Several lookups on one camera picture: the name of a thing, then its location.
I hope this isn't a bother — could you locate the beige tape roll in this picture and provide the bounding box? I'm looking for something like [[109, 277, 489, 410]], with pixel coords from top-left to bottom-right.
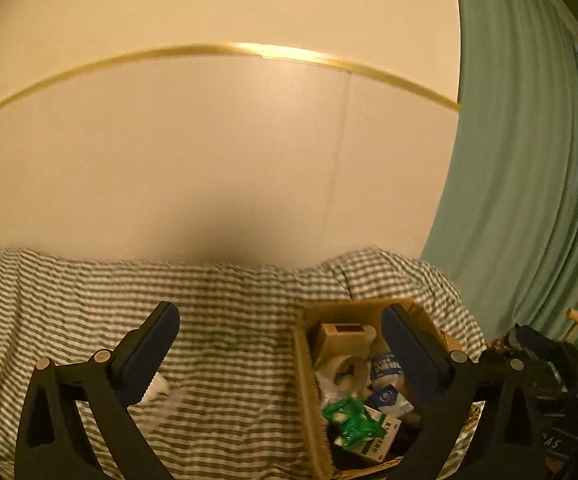
[[319, 352, 371, 392]]

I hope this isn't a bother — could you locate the brown cream medicine box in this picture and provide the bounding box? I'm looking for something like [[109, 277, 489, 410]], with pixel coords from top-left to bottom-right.
[[319, 322, 370, 361]]

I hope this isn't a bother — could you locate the brown cardboard box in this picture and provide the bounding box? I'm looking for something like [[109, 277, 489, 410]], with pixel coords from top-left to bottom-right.
[[291, 297, 484, 480]]

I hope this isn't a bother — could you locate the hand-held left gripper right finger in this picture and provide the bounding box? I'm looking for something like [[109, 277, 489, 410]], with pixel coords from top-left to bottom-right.
[[381, 303, 562, 480]]

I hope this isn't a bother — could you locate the white green carton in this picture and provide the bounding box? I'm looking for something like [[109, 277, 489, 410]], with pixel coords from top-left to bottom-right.
[[333, 405, 403, 463]]

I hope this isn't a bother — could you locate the grey white checked blanket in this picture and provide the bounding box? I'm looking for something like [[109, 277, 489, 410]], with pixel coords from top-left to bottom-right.
[[0, 242, 487, 480]]

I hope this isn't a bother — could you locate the crumpled white tissue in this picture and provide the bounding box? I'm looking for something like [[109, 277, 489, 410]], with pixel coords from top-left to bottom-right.
[[142, 374, 170, 403]]

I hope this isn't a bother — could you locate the green curtain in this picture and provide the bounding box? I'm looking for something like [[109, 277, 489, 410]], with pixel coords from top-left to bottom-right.
[[421, 0, 578, 356]]

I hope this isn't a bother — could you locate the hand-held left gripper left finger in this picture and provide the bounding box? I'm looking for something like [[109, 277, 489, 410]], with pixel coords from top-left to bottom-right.
[[14, 301, 181, 480]]

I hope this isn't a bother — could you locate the green candy bag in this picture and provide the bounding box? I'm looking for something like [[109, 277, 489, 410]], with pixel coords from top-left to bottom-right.
[[321, 396, 385, 448]]

